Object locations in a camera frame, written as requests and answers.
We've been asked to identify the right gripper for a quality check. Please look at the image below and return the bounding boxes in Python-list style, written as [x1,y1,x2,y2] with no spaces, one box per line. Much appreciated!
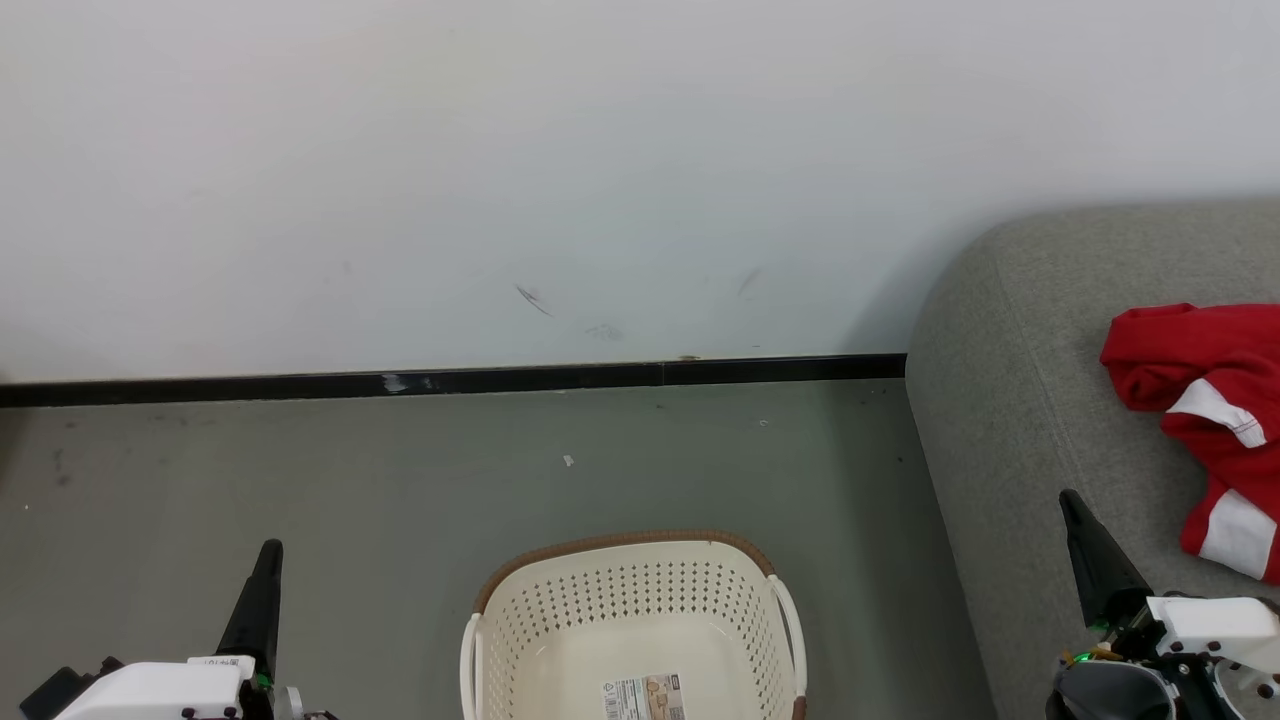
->
[1045,489,1280,720]

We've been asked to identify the cream perforated plastic laundry basket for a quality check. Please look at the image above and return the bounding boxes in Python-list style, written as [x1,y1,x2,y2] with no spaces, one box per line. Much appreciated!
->
[460,530,809,720]

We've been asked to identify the black wall baseboard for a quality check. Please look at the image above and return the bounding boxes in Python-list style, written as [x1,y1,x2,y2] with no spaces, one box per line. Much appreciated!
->
[0,353,907,409]

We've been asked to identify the grey fabric sofa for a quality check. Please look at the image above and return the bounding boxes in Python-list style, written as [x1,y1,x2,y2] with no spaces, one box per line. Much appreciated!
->
[905,200,1280,720]

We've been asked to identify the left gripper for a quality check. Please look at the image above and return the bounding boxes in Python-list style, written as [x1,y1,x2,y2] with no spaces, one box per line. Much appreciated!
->
[20,540,333,720]

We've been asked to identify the printed paper label sticker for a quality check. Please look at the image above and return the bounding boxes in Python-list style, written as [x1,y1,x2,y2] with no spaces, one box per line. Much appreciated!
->
[602,675,688,720]

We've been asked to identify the red jersey with lettering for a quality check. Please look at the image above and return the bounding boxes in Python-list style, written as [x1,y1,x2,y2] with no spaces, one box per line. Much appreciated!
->
[1100,303,1280,448]

